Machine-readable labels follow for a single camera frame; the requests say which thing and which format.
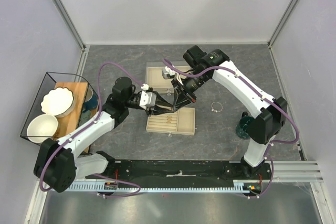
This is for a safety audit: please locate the blue mug behind arm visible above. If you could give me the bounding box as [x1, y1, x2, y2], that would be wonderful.
[82, 88, 98, 112]

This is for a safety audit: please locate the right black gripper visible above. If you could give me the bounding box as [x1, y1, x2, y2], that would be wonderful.
[171, 70, 209, 112]

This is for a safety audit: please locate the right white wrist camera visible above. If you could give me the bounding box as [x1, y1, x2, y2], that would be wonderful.
[161, 66, 183, 84]

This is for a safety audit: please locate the black wire frame box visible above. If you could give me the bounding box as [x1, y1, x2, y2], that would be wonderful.
[20, 71, 98, 141]

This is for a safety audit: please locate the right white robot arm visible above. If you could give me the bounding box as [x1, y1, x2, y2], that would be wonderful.
[164, 46, 288, 179]

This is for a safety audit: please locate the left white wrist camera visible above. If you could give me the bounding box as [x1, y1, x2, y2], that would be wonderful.
[139, 83, 157, 109]

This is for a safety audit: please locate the beige open jewelry box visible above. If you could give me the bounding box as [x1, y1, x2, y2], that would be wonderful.
[145, 61, 193, 96]

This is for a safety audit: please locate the dark green mug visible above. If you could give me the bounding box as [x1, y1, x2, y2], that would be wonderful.
[235, 111, 254, 140]

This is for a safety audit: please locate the white scalloped bowl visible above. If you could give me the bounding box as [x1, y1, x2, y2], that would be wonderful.
[40, 87, 76, 118]

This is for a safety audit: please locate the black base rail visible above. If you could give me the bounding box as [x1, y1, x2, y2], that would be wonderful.
[101, 159, 272, 181]

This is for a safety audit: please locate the wooden board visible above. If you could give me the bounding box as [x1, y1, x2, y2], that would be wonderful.
[54, 82, 88, 141]

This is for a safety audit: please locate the beige ring slot tray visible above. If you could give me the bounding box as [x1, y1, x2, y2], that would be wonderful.
[146, 108, 196, 136]

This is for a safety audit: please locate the white round bowl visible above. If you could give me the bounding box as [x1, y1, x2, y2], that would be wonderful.
[27, 114, 59, 144]

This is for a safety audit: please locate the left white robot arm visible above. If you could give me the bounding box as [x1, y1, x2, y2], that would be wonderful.
[34, 77, 174, 193]

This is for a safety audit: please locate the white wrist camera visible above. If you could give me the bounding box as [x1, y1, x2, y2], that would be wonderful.
[139, 83, 157, 109]
[161, 66, 183, 84]

